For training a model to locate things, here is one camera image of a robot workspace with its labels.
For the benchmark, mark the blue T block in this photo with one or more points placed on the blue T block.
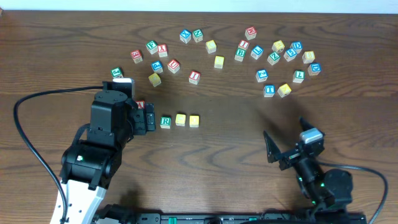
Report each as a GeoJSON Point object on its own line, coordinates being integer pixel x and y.
{"type": "Point", "coordinates": [269, 90]}

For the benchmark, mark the red I block right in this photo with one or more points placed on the red I block right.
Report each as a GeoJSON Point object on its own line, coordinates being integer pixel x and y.
{"type": "Point", "coordinates": [243, 44]}

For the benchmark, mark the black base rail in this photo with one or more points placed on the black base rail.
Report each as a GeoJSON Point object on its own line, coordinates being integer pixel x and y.
{"type": "Point", "coordinates": [117, 214]}

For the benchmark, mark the yellow 8 block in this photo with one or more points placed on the yellow 8 block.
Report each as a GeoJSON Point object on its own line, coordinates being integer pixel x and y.
{"type": "Point", "coordinates": [308, 57]}

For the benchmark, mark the blue D block right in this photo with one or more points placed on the blue D block right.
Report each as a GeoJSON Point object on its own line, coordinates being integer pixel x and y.
{"type": "Point", "coordinates": [314, 69]}

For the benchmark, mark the red U block upper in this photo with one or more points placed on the red U block upper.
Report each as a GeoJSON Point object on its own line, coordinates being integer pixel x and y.
{"type": "Point", "coordinates": [173, 66]}

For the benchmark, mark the green R block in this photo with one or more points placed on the green R block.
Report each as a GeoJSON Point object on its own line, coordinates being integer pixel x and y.
{"type": "Point", "coordinates": [165, 122]}

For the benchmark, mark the red i block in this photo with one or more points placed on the red i block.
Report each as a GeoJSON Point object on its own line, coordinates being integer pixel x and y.
{"type": "Point", "coordinates": [243, 44]}
{"type": "Point", "coordinates": [194, 77]}

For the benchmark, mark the red A block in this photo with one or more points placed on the red A block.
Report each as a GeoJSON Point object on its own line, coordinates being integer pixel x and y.
{"type": "Point", "coordinates": [140, 105]}

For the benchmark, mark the green L block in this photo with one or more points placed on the green L block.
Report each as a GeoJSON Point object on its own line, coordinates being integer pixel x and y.
{"type": "Point", "coordinates": [298, 76]}

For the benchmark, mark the yellow block O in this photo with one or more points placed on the yellow block O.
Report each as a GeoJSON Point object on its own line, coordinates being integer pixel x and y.
{"type": "Point", "coordinates": [180, 119]}
{"type": "Point", "coordinates": [194, 121]}

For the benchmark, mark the green Z block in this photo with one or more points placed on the green Z block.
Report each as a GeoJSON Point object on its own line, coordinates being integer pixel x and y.
{"type": "Point", "coordinates": [273, 58]}

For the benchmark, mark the blue S block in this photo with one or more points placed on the blue S block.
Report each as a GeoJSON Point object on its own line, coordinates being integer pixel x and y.
{"type": "Point", "coordinates": [290, 54]}

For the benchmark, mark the red Y block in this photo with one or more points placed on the red Y block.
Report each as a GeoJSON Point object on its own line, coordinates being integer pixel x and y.
{"type": "Point", "coordinates": [162, 50]}

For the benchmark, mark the blue L block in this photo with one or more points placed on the blue L block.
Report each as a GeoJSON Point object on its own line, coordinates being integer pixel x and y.
{"type": "Point", "coordinates": [256, 52]}

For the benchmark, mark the blue X block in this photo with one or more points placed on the blue X block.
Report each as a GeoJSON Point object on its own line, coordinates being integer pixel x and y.
{"type": "Point", "coordinates": [185, 36]}

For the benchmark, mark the green F block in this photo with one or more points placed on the green F block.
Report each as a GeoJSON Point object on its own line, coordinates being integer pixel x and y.
{"type": "Point", "coordinates": [152, 47]}

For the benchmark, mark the green J block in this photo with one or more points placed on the green J block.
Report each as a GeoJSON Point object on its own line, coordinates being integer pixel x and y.
{"type": "Point", "coordinates": [117, 73]}

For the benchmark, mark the red H block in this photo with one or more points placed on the red H block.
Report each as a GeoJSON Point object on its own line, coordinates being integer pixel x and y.
{"type": "Point", "coordinates": [250, 33]}

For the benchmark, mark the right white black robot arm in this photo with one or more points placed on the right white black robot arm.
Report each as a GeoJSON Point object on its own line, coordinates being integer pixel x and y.
{"type": "Point", "coordinates": [330, 190]}

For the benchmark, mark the red G block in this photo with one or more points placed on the red G block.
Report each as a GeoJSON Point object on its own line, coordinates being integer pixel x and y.
{"type": "Point", "coordinates": [136, 56]}

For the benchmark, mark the green B block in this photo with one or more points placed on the green B block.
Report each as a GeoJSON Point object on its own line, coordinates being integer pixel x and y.
{"type": "Point", "coordinates": [239, 55]}

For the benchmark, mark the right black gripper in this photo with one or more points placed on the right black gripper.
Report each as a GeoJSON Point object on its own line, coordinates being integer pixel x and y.
{"type": "Point", "coordinates": [290, 156]}

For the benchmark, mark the blue P block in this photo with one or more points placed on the blue P block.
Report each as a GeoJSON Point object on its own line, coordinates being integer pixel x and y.
{"type": "Point", "coordinates": [157, 67]}

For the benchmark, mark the blue D block upper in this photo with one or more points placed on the blue D block upper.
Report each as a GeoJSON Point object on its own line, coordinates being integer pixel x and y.
{"type": "Point", "coordinates": [296, 46]}

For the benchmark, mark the red I block centre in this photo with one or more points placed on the red I block centre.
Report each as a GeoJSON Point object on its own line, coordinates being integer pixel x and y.
{"type": "Point", "coordinates": [194, 77]}

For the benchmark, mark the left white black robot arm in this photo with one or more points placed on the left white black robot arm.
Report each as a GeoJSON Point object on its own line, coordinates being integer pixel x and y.
{"type": "Point", "coordinates": [95, 155]}

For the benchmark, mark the blue d block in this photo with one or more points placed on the blue d block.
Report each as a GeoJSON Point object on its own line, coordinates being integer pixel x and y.
{"type": "Point", "coordinates": [314, 69]}
{"type": "Point", "coordinates": [296, 46]}

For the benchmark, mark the green N block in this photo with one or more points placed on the green N block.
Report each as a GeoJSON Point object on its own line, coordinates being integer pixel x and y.
{"type": "Point", "coordinates": [197, 35]}

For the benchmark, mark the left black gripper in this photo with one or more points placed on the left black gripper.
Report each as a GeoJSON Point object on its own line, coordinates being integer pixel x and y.
{"type": "Point", "coordinates": [149, 118]}

